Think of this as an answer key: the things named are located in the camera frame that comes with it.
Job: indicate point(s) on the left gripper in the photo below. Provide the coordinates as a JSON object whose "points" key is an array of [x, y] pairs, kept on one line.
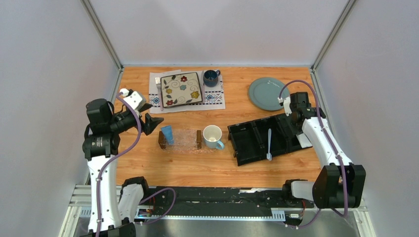
{"points": [[150, 123]]}

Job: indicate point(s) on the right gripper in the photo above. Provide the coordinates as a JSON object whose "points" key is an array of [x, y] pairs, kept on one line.
{"points": [[288, 127]]}

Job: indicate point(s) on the blue toothpaste tube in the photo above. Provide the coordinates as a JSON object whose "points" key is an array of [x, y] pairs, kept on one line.
{"points": [[168, 134]]}

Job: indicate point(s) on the glass holder with wooden ends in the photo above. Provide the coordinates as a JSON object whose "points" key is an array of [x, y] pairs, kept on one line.
{"points": [[185, 140]]}

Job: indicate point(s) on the light blue toothbrush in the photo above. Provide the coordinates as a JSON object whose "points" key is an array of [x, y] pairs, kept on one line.
{"points": [[269, 137]]}

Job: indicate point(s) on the black compartment organizer box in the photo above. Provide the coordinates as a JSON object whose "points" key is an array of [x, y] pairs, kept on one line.
{"points": [[249, 139]]}

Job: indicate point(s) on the white mug with blue handle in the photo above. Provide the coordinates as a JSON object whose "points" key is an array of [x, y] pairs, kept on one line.
{"points": [[212, 135]]}

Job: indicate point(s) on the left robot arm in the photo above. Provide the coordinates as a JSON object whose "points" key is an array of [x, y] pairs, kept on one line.
{"points": [[113, 216]]}

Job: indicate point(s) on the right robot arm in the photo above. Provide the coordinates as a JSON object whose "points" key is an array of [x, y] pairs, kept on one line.
{"points": [[340, 183]]}

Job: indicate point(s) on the square floral ceramic plate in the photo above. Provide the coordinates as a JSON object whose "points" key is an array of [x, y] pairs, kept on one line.
{"points": [[181, 89]]}

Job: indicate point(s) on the round grey-blue plate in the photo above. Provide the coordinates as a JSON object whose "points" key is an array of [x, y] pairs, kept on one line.
{"points": [[264, 93]]}

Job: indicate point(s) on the white patterned placemat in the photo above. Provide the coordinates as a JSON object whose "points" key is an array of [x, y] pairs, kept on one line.
{"points": [[214, 96]]}

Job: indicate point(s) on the dark blue ceramic cup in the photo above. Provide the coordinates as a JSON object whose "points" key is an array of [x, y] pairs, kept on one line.
{"points": [[211, 77]]}

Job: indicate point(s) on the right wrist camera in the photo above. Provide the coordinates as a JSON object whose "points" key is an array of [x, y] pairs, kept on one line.
{"points": [[285, 103]]}

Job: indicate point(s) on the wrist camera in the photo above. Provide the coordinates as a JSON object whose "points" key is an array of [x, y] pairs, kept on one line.
{"points": [[285, 103], [133, 98]]}

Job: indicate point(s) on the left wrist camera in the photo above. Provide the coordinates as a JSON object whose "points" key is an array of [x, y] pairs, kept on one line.
{"points": [[133, 98]]}

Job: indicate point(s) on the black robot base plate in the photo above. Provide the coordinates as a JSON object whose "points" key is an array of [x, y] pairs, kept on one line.
{"points": [[218, 202]]}

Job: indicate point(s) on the aluminium frame rail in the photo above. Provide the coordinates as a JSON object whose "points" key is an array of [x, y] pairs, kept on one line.
{"points": [[277, 215]]}

